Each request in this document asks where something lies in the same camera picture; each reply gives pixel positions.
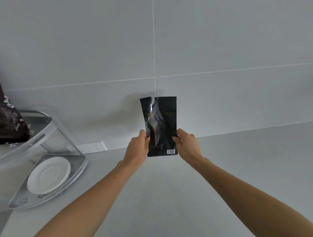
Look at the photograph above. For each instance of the person's right hand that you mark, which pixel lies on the person's right hand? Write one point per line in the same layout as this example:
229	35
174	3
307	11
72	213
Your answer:
189	149

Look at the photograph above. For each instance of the person's left hand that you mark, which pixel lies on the person's left hand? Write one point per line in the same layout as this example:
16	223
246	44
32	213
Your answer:
137	151

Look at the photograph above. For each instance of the black coffee bag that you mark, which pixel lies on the black coffee bag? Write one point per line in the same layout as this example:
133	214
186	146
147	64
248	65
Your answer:
161	122

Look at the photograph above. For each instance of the silver metal corner shelf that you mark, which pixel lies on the silver metal corner shelf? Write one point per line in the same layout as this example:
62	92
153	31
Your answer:
44	131

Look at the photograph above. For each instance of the brown coffee bag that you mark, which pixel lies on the brown coffee bag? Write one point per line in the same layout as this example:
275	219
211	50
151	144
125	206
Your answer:
11	122

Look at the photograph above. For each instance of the person's left forearm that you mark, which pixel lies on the person's left forearm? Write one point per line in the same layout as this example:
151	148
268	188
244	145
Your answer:
85	202

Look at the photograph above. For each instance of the person's right forearm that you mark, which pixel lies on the person's right forearm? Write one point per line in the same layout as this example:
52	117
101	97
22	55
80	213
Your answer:
251	202

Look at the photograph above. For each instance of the white wall socket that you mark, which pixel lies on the white wall socket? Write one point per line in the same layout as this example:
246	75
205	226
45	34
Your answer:
79	147
96	147

